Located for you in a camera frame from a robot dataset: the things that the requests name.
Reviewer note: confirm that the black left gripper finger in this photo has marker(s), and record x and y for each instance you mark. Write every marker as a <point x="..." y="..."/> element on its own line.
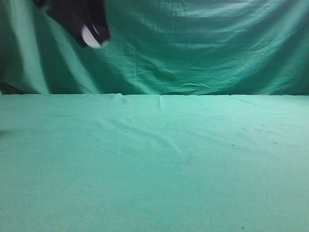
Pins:
<point x="95" y="20"/>

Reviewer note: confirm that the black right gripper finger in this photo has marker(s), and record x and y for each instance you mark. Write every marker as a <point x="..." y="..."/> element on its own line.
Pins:
<point x="72" y="15"/>

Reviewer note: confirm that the white dimpled golf ball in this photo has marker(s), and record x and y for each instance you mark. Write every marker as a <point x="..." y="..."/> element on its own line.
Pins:
<point x="88" y="38"/>

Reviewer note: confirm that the green backdrop cloth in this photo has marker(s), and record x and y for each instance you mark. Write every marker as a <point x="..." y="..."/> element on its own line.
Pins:
<point x="161" y="47"/>

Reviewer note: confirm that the green table cloth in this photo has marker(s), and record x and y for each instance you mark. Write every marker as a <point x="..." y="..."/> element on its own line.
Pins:
<point x="141" y="163"/>

